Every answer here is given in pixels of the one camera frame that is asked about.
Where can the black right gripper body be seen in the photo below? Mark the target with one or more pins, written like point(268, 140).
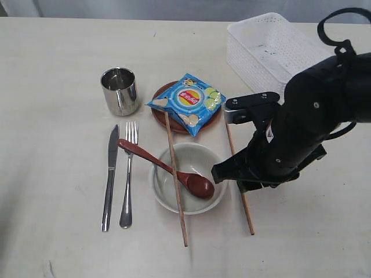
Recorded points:
point(275, 155)

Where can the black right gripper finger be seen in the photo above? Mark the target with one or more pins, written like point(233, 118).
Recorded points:
point(245, 186)

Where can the wooden chopstick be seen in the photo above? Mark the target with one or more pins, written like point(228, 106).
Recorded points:
point(244, 199)
point(176, 182)

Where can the brown wooden spoon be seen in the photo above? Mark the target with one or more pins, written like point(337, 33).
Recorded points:
point(197, 185)

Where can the white speckled ceramic bowl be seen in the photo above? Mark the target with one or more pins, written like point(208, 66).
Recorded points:
point(190, 158)

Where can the blue chips snack bag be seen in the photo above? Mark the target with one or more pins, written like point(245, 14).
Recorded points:
point(190, 96)

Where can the brown round plate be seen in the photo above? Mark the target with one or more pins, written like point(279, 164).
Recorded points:
point(180, 124)

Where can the white plastic perforated basket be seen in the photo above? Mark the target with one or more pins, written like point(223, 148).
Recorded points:
point(266, 51)

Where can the silver metal fork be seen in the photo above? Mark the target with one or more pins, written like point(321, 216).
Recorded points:
point(131, 135)

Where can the silver table knife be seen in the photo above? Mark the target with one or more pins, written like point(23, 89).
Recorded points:
point(112, 160)

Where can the shiny steel cup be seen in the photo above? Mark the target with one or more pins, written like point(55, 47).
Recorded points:
point(120, 92)

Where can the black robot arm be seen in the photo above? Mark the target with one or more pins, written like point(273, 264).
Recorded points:
point(328, 94)

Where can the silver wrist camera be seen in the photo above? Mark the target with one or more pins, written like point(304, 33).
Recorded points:
point(256, 108)

